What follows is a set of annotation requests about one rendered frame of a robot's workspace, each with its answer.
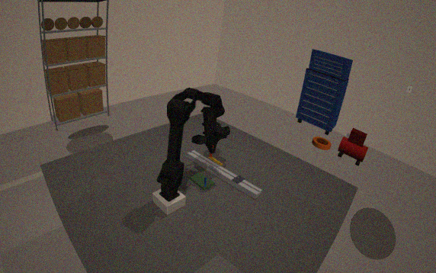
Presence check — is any aluminum slotted rail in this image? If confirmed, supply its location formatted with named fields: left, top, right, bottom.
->
left=187, top=150, right=261, bottom=199

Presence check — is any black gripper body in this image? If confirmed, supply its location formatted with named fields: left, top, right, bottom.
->
left=191, top=120, right=218, bottom=145

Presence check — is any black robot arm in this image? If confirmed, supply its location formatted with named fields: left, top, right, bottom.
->
left=156, top=88, right=230, bottom=202

